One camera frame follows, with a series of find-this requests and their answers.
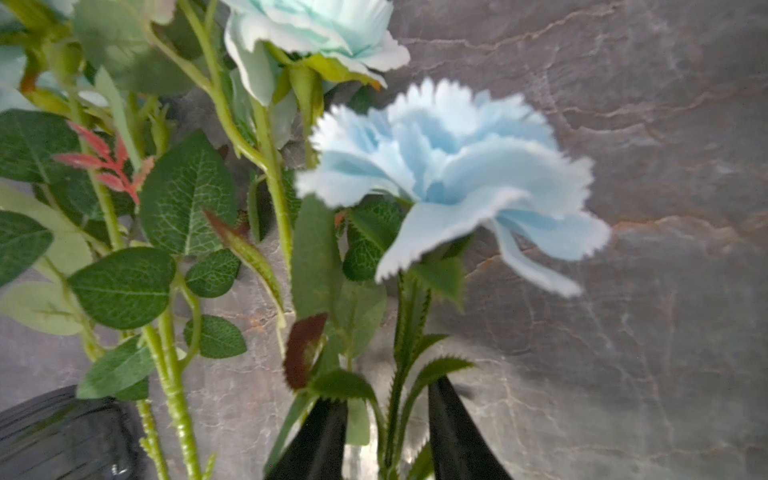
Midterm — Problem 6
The dark red glass vase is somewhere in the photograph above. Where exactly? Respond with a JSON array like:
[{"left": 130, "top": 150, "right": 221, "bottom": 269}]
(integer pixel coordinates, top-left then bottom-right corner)
[{"left": 1, "top": 385, "right": 147, "bottom": 479}]

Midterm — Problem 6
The teal white rose spray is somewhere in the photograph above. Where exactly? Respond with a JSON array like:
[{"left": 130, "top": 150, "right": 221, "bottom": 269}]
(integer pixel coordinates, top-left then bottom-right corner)
[{"left": 1, "top": 1, "right": 409, "bottom": 479}]

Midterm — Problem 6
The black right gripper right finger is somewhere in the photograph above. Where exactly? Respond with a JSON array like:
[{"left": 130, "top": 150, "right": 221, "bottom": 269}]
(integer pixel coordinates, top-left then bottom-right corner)
[{"left": 428, "top": 376, "right": 513, "bottom": 480}]

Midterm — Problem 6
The light blue carnation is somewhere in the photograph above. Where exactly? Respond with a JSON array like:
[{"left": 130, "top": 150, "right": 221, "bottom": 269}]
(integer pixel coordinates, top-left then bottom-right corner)
[{"left": 284, "top": 79, "right": 612, "bottom": 479}]

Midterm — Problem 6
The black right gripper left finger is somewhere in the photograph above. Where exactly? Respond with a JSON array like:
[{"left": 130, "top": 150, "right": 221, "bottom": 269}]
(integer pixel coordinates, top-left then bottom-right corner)
[{"left": 265, "top": 399, "right": 348, "bottom": 480}]

